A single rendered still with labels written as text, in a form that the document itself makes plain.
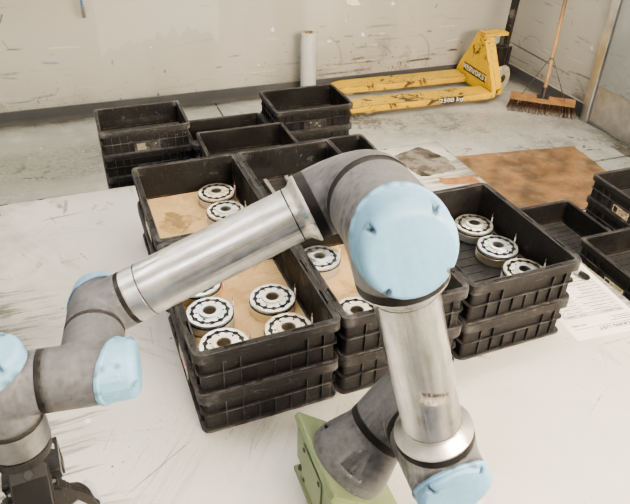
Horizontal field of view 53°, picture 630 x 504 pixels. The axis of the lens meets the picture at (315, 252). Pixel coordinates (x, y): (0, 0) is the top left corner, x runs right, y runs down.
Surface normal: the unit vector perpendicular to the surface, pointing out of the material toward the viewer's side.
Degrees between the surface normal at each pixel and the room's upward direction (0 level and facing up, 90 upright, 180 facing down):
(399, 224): 78
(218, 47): 90
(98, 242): 0
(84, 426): 0
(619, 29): 90
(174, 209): 0
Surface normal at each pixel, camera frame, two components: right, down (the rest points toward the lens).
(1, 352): 0.02, -0.82
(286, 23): 0.34, 0.55
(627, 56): -0.94, 0.18
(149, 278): -0.11, -0.19
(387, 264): 0.21, 0.36
